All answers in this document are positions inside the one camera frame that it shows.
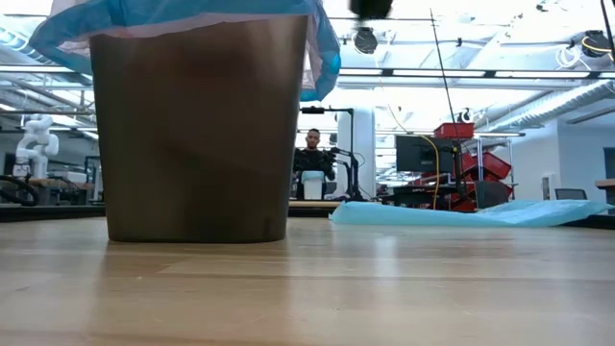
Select thin black pole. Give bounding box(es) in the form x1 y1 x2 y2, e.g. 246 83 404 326
429 8 456 125

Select red crate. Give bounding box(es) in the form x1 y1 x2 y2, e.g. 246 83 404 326
433 122 476 140

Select black looped hose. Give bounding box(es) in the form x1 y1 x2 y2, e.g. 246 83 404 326
0 175 40 208

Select stacked red crates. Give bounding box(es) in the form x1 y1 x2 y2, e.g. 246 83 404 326
451 152 513 213

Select grey office chair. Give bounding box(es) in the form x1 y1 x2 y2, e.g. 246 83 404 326
554 187 588 201

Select wooden workbench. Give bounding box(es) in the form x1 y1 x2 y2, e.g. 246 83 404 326
28 177 95 191

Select brown trash bin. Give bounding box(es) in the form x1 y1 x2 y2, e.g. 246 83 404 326
88 13 309 244

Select dark grey crate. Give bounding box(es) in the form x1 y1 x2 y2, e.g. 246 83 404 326
475 180 513 210

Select black monitor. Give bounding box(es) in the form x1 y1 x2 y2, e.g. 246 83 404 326
395 135 455 175

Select black rig frame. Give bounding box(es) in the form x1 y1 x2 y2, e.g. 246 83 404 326
300 106 356 201

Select yellow hanging cable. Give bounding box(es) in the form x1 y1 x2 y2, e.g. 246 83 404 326
421 136 441 211

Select white round pillar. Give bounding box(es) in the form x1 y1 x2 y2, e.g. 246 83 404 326
335 108 378 199

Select black desk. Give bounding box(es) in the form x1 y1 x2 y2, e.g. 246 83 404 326
391 185 462 211

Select black ceiling cable reel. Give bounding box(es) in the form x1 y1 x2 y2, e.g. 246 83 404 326
353 27 380 56
571 29 615 59

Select black metal rack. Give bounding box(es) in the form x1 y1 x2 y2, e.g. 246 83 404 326
84 155 105 202

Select wooden background table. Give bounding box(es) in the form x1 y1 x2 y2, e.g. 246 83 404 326
287 200 343 209

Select wooden desk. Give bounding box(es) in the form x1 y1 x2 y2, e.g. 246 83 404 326
595 178 615 206

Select light blue bag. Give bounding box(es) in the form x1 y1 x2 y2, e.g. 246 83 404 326
329 199 614 229

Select person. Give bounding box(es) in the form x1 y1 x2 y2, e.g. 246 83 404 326
292 128 336 201

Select white bin with blue bag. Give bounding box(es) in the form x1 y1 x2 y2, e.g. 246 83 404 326
300 170 327 201

